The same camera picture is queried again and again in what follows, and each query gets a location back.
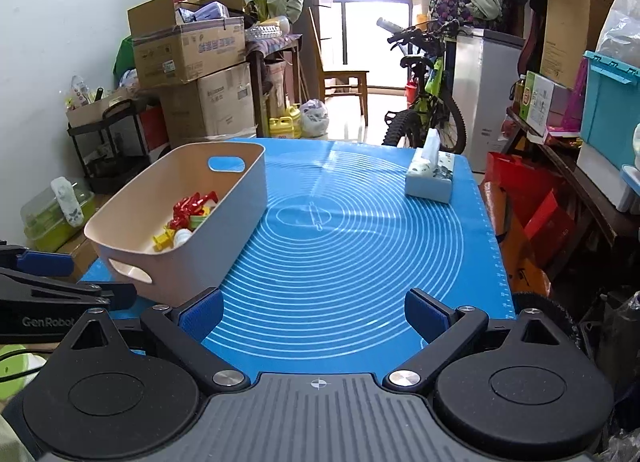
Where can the green white product box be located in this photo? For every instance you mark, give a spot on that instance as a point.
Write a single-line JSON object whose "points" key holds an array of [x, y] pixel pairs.
{"points": [[544, 102]]}

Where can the beige plastic storage bin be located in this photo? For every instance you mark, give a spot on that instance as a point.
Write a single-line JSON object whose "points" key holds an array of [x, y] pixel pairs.
{"points": [[121, 231]]}

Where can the white pill bottle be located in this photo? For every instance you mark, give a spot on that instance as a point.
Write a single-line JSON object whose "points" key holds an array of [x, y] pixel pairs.
{"points": [[181, 236]]}

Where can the teal plastic crate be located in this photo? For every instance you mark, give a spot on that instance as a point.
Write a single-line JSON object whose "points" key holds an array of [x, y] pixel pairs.
{"points": [[611, 109]]}

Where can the red ultraman figure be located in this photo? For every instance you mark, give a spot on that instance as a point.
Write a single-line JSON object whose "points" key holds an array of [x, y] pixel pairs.
{"points": [[191, 205]]}

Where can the yellow oil jug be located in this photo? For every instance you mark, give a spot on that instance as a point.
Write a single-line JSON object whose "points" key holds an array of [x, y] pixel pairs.
{"points": [[286, 126]]}

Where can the stacked large cardboard boxes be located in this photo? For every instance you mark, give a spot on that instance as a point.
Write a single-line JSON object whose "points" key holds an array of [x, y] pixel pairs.
{"points": [[217, 105]]}

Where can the white tissue pack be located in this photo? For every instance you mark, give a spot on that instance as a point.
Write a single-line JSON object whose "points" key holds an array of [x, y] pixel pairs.
{"points": [[430, 173]]}

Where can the floor cardboard box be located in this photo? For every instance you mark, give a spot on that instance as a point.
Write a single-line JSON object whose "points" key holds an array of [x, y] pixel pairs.
{"points": [[82, 253]]}

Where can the top open cardboard box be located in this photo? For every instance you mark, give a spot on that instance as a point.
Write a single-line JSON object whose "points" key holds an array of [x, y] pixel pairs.
{"points": [[169, 51]]}

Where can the yellow toy key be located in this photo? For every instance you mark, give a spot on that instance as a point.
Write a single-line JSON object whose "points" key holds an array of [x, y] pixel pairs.
{"points": [[163, 240]]}

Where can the green round tin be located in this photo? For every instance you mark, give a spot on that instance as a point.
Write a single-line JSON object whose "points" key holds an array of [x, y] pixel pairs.
{"points": [[196, 220]]}

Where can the black metal shelf rack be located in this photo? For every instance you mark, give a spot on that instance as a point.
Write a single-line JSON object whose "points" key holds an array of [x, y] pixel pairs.
{"points": [[118, 143]]}

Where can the green clear lid container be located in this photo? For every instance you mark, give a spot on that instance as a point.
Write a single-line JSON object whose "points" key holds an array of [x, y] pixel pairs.
{"points": [[45, 226]]}

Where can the white chest freezer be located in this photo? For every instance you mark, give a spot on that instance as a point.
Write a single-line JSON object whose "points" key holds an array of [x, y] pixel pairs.
{"points": [[485, 70]]}

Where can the white plastic bag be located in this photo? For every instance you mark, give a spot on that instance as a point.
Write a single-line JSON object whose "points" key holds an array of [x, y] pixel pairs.
{"points": [[314, 119]]}

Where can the green black bicycle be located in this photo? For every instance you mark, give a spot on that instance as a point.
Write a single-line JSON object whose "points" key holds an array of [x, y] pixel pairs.
{"points": [[429, 55]]}

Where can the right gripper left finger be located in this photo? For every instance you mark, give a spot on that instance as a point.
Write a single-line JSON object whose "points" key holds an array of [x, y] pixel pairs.
{"points": [[176, 334]]}

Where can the wooden chair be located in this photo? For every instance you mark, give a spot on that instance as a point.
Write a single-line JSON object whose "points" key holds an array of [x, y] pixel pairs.
{"points": [[341, 82]]}

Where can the blue silicone baking mat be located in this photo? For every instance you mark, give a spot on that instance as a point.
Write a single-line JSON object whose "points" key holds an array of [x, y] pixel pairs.
{"points": [[320, 285]]}

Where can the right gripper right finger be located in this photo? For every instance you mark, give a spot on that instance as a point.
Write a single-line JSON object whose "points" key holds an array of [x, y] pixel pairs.
{"points": [[449, 334]]}

